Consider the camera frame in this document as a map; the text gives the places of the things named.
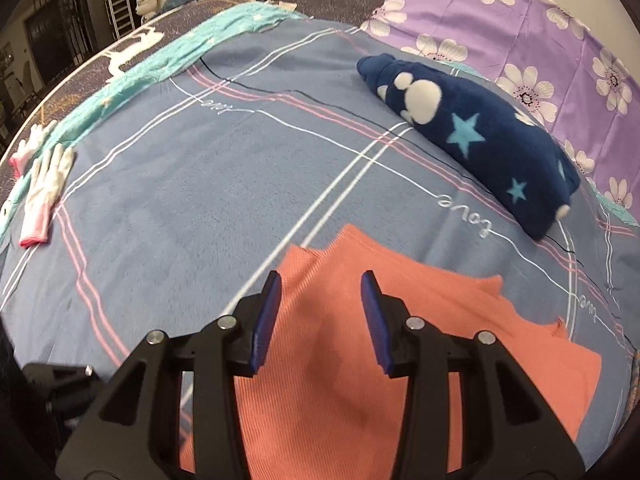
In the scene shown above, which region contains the teal patterned cloth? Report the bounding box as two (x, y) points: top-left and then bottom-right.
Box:
(0, 2), (308, 241)

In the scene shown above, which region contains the purple floral pillow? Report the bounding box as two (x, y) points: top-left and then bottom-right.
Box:
(360, 0), (640, 211)

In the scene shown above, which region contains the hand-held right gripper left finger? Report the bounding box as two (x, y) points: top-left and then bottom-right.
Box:
(56, 270), (283, 480)

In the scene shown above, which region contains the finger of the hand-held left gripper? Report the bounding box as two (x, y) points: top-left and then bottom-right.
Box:
(22, 362), (103, 416)

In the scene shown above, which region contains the white metal rack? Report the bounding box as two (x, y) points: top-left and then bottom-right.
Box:
(102, 0), (136, 41)

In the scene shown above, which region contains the blue plaid blanket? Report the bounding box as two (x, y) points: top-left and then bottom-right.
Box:
(0, 2), (640, 471)

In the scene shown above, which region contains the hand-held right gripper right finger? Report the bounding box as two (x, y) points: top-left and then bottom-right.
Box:
(361, 270), (586, 480)

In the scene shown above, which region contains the salmon long-sleeve bear shirt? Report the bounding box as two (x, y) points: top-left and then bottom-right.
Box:
(177, 225), (603, 476)

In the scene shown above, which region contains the white glove pink cuff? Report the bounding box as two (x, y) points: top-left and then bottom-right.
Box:
(10, 120), (58, 178)
(19, 142), (76, 247)

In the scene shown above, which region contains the navy star fleece garment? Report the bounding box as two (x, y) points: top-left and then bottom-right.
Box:
(356, 53), (582, 241)

